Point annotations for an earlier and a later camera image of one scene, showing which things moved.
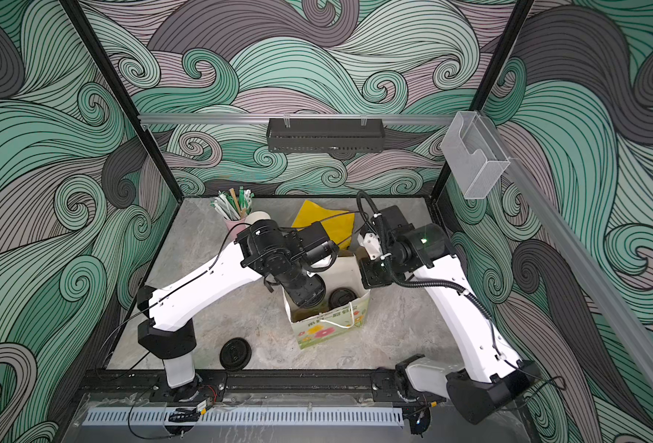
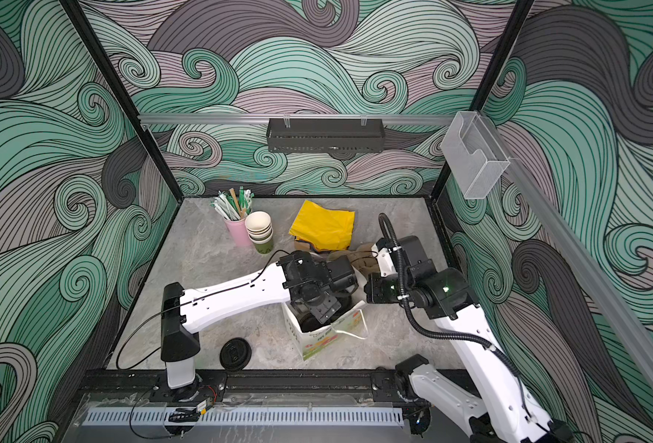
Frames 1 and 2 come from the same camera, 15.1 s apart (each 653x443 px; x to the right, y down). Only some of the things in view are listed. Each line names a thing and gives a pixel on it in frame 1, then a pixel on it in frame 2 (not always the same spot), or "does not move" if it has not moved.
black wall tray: [326, 135] does not move
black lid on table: [235, 353] does not move
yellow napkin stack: [338, 224] does not move
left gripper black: [311, 293] → [326, 313]
